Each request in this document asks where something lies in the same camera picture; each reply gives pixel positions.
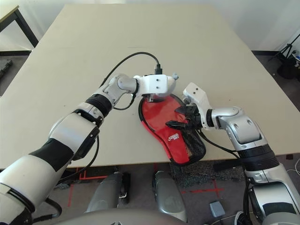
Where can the grey robot right leg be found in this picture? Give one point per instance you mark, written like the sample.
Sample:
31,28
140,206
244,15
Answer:
168,194

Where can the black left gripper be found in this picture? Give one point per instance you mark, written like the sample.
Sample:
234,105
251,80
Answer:
156,97

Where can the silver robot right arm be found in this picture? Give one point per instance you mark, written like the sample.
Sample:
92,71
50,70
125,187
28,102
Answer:
246,131

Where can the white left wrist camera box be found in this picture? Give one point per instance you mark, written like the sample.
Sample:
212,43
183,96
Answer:
154,85

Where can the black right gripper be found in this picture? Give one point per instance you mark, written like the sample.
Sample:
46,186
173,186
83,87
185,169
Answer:
194,117

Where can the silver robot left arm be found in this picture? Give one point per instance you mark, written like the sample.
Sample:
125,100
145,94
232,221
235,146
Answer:
70,126

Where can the grey robot leg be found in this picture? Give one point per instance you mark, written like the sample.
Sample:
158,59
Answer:
168,194
103,192

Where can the black camera tripod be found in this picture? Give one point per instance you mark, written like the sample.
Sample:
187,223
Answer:
289,47

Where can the black bar with metal clip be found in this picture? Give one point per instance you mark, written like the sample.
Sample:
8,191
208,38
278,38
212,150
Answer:
125,185

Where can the grey robot left leg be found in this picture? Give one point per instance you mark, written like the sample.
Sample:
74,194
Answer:
103,192

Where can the grey robot torso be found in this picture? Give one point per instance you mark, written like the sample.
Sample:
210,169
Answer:
117,219

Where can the dark foam floor mat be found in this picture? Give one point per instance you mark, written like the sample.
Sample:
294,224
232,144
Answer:
4,68

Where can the black and red paddle case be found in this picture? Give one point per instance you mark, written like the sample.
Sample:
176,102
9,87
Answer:
164,131

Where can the black table base foot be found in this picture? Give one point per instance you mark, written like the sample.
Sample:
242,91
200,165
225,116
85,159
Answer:
225,167

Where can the grey foot pedal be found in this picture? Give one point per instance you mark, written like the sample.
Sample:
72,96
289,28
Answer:
217,209

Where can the side table with black frame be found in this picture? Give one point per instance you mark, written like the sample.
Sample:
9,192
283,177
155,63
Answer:
8,14

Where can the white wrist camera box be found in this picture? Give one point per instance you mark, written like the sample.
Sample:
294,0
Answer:
154,85
197,93

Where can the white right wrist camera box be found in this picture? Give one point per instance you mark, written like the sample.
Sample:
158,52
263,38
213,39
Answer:
197,93

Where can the dark speckled floor mat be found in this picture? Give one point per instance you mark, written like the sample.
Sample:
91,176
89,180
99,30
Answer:
199,175

